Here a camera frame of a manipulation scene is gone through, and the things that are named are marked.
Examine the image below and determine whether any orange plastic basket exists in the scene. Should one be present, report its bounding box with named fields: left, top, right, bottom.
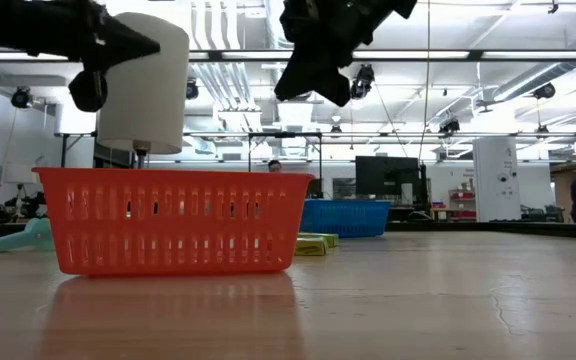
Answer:
left=31, top=166, right=316, bottom=278

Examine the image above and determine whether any long ceiling light bar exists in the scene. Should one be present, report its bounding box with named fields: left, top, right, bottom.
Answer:
left=0, top=47, right=576, bottom=64

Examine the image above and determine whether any blue plastic basket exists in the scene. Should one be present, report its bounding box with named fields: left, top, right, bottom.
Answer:
left=299, top=198, right=394, bottom=239

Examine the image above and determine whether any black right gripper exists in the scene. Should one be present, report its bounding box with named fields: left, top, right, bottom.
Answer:
left=273, top=0, right=380, bottom=108

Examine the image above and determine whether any white pillar cabinet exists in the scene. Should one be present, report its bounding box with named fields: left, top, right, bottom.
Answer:
left=471, top=135, right=523, bottom=223

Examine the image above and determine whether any black background rig frame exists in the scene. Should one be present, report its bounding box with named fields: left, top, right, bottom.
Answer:
left=246, top=131, right=325, bottom=174

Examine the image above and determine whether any black monitor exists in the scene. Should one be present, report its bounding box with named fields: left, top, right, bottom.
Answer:
left=354, top=155, right=423, bottom=207

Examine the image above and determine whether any dark background equipment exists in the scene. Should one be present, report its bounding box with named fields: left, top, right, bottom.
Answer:
left=0, top=182, right=48, bottom=222

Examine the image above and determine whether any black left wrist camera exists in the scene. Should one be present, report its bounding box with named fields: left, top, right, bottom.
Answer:
left=67, top=69, right=110, bottom=114

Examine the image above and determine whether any light teal staple remover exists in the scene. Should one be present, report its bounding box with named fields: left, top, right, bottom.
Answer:
left=0, top=216, right=55, bottom=254

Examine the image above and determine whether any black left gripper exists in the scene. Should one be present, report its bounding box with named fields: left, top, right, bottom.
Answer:
left=65, top=0, right=161, bottom=74

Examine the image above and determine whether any thin hanging cable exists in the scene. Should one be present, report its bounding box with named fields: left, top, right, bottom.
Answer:
left=417, top=0, right=432, bottom=162

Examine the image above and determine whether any red storage shelf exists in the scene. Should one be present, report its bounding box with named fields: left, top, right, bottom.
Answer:
left=447, top=187, right=478, bottom=220

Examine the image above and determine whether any table lamp white shade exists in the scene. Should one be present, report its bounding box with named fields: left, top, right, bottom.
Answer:
left=95, top=11, right=191, bottom=170

